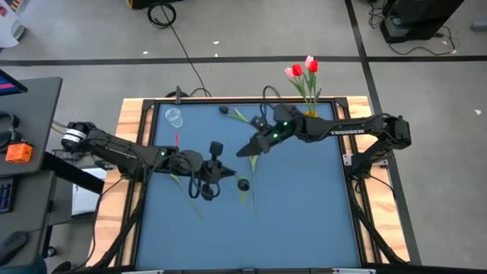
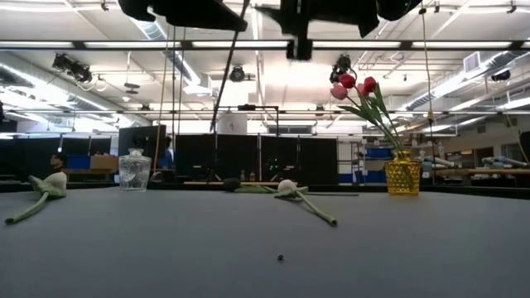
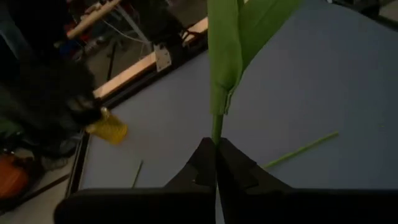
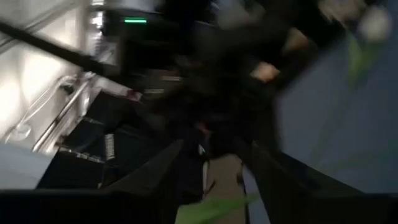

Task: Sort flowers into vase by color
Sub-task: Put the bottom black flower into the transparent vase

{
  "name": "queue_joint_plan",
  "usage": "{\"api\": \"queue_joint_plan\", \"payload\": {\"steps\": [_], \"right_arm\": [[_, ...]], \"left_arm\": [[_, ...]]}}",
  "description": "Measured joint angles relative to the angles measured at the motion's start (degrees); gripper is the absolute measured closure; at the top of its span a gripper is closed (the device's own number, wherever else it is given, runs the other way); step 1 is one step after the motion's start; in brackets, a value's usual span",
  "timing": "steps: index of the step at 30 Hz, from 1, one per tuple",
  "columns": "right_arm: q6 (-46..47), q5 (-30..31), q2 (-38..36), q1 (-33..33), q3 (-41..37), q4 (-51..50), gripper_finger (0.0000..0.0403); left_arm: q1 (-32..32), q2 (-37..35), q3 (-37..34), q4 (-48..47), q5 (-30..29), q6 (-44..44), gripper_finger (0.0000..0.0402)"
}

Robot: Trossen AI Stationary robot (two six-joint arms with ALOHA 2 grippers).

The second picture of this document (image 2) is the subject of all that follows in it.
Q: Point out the black partition wall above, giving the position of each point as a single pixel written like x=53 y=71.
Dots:
x=248 y=159

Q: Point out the white artificial tulip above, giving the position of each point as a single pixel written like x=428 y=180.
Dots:
x=56 y=180
x=286 y=185

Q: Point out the black monitor panel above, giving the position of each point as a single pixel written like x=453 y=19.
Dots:
x=141 y=142

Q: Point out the black ceiling spotlight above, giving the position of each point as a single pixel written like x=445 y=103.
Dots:
x=237 y=74
x=341 y=66
x=72 y=67

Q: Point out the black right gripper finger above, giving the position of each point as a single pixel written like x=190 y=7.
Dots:
x=294 y=10

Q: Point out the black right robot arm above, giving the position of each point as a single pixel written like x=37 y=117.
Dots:
x=397 y=8

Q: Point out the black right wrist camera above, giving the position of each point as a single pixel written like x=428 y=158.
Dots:
x=299 y=49

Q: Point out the wooden workbench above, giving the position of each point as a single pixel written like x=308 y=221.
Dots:
x=488 y=171

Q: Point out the cardboard box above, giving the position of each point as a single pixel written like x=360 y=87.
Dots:
x=103 y=162

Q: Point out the overhead rail with light strips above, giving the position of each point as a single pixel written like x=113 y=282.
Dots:
x=124 y=44

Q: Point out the person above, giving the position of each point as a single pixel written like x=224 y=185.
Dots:
x=59 y=161
x=166 y=159

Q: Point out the clear glass vase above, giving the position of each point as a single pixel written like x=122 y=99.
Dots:
x=134 y=169

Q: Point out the pale blue background robot arm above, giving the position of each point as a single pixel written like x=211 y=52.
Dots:
x=503 y=161

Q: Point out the red artificial tulip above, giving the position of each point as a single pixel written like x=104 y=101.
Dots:
x=369 y=84
x=348 y=80

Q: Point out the yellow glass vase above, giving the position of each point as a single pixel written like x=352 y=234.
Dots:
x=402 y=176

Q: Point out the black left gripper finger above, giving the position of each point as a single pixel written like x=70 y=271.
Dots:
x=203 y=12

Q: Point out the small black debris piece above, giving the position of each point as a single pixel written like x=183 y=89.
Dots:
x=280 y=258

